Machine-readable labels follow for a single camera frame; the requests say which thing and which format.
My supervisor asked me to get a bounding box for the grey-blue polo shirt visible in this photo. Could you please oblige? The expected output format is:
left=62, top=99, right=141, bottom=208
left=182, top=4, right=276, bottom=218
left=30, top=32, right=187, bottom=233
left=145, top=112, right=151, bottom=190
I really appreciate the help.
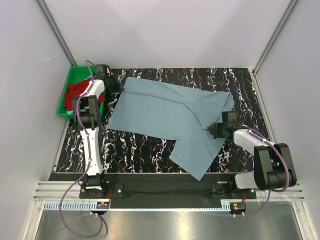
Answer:
left=107, top=77, right=235, bottom=181

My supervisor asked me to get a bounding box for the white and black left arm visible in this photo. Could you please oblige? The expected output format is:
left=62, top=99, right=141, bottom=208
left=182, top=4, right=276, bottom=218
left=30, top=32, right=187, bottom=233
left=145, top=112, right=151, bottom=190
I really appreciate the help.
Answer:
left=72, top=60, right=124, bottom=199

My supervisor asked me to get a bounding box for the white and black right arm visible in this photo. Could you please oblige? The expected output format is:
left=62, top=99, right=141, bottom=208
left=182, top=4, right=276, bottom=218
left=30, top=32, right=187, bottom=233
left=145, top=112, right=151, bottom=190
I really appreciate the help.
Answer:
left=207, top=111, right=297, bottom=199

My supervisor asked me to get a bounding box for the green plastic tray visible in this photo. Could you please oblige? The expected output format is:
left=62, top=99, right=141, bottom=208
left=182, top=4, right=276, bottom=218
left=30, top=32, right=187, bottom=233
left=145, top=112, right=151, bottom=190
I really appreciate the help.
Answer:
left=57, top=65, right=92, bottom=119

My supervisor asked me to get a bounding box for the red t shirt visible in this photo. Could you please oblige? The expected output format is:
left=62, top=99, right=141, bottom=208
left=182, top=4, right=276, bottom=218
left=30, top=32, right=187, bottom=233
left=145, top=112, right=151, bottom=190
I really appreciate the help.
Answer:
left=63, top=79, right=106, bottom=111

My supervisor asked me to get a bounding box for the light blue t shirt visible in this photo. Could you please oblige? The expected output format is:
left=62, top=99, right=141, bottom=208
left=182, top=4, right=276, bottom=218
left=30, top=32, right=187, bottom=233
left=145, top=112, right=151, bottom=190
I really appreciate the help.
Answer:
left=62, top=68, right=91, bottom=117

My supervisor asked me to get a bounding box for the right connector box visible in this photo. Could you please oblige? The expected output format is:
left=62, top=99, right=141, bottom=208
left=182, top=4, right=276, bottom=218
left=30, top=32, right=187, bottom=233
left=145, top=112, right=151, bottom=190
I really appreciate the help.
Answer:
left=231, top=202, right=247, bottom=211

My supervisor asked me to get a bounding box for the connector box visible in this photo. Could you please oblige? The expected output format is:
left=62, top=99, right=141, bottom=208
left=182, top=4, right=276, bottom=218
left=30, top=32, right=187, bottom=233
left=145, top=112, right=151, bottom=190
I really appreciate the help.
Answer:
left=231, top=202, right=247, bottom=211
left=96, top=201, right=110, bottom=210

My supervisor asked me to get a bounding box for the left connector box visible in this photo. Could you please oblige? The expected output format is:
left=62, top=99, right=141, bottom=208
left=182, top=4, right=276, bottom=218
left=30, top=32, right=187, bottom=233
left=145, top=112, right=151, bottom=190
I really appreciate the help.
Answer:
left=96, top=201, right=110, bottom=210

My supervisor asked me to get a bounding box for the left aluminium corner post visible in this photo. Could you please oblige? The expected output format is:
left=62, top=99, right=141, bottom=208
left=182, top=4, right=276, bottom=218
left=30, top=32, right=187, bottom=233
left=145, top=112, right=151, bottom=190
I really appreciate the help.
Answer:
left=35, top=0, right=78, bottom=66

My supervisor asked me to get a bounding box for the aluminium corner post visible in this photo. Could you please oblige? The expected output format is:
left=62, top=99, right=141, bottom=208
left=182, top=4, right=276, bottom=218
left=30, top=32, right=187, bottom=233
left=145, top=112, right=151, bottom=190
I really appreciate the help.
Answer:
left=35, top=0, right=78, bottom=66
left=252, top=0, right=301, bottom=76

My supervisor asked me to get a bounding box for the aluminium front rail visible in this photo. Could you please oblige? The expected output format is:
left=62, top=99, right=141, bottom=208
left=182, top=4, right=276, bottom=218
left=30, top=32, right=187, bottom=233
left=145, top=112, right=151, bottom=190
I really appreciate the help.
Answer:
left=24, top=181, right=320, bottom=240

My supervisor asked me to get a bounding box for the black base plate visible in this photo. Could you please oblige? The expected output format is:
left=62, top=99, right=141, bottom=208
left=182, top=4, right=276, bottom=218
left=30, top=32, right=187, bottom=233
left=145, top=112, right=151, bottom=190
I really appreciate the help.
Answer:
left=79, top=172, right=258, bottom=210

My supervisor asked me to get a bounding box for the white slotted cable duct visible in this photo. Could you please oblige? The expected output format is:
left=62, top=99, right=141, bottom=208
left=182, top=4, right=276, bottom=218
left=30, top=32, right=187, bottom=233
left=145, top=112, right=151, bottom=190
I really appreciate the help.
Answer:
left=44, top=200, right=231, bottom=212

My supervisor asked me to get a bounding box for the right aluminium corner post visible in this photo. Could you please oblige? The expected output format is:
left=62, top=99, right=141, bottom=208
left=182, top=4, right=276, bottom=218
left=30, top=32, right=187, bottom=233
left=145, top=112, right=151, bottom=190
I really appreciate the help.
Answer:
left=252, top=0, right=301, bottom=76

